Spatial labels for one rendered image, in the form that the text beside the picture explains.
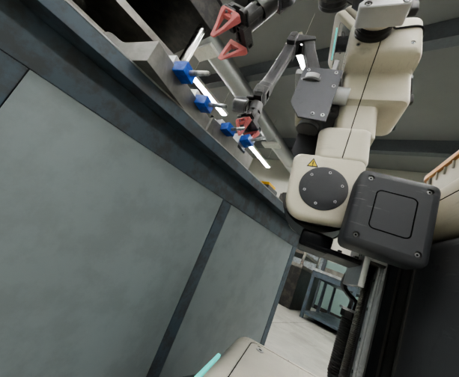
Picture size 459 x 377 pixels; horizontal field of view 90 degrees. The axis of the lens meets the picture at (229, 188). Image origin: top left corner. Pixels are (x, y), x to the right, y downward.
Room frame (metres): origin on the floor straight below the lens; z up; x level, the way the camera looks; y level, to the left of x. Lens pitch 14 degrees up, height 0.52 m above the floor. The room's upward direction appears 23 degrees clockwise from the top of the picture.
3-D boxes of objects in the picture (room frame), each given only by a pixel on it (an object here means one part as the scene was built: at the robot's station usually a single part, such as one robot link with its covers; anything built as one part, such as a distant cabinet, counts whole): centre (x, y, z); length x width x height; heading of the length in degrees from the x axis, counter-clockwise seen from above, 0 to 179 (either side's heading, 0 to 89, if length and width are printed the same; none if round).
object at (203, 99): (0.58, 0.15, 0.86); 0.13 x 0.05 x 0.05; 62
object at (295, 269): (5.10, -1.93, 1.03); 1.54 x 0.94 x 2.06; 139
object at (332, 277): (4.40, -2.70, 0.46); 1.90 x 0.70 x 0.92; 139
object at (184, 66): (0.48, 0.20, 0.86); 0.13 x 0.05 x 0.05; 62
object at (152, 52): (0.65, 0.42, 0.86); 0.50 x 0.26 x 0.11; 62
